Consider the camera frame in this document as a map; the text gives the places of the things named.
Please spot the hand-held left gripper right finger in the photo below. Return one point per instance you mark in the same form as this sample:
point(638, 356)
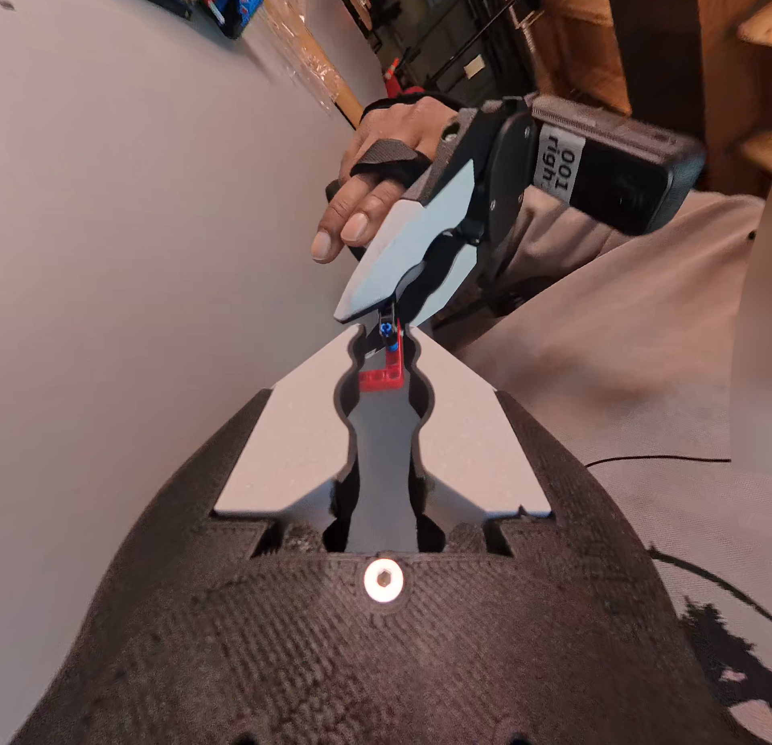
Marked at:
point(476, 449)

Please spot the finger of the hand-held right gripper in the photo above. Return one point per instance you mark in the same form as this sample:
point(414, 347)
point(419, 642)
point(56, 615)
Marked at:
point(392, 244)
point(452, 274)

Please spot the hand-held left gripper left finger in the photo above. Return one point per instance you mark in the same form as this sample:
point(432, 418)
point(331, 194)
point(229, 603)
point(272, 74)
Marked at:
point(283, 449)

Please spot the black lego beam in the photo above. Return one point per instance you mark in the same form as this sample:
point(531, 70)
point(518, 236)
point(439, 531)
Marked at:
point(386, 316)

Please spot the blue lego friction pin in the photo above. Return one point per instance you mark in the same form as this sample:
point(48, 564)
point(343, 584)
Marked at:
point(385, 329)

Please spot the red angled lego beam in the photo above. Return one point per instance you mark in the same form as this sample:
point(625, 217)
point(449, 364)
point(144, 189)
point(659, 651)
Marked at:
point(380, 381)

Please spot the person's right hand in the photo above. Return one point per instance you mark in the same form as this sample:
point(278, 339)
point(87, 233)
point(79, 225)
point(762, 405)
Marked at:
point(398, 123)

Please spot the brown cardboard box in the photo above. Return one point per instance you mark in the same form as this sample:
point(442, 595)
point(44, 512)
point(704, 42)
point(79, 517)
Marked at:
point(579, 45)

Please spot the person's beige sweatshirt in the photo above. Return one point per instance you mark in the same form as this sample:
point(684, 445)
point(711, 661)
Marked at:
point(603, 365)

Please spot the black storage case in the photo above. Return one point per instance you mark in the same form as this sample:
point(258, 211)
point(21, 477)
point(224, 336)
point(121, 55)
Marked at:
point(452, 27)

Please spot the clear plastic bag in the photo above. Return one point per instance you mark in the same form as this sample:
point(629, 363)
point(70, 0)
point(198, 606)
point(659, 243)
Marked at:
point(301, 51)

